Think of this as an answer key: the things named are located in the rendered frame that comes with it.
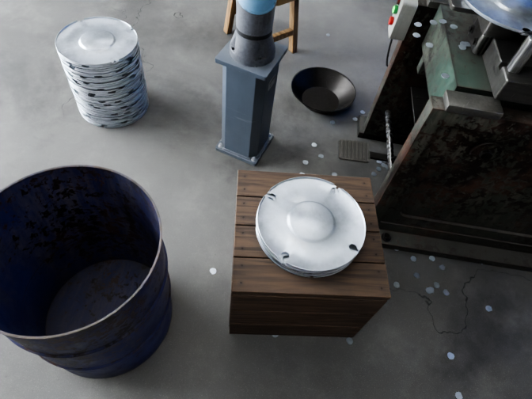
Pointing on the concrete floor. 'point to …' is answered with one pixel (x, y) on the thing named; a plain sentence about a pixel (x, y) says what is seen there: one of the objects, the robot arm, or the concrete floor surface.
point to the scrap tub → (83, 270)
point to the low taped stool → (274, 33)
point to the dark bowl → (323, 89)
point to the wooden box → (300, 317)
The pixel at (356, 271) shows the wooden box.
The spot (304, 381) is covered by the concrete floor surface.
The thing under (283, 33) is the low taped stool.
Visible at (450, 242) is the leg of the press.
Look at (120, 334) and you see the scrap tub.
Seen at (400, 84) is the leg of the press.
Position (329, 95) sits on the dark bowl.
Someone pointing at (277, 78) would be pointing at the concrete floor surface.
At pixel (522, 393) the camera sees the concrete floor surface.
